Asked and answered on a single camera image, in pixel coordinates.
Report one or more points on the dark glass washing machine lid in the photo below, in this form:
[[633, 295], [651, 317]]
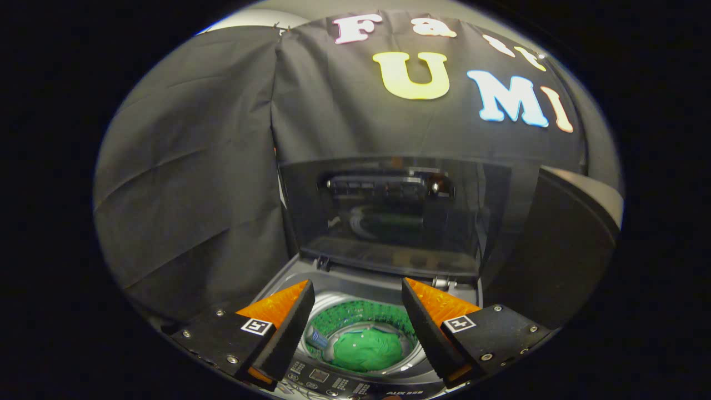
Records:
[[389, 222]]

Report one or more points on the green polo shirt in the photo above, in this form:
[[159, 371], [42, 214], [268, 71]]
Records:
[[366, 350]]

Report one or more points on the grey washing machine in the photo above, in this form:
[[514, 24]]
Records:
[[355, 289]]

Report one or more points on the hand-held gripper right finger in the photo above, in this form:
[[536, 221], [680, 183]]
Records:
[[425, 328]]

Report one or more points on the beige cabinet with black frame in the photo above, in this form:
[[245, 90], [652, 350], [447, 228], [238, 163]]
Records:
[[555, 250]]

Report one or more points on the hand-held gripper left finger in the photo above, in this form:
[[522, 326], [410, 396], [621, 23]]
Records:
[[289, 328]]

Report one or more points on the black backdrop cloth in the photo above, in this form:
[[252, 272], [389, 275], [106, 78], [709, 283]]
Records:
[[194, 166]]

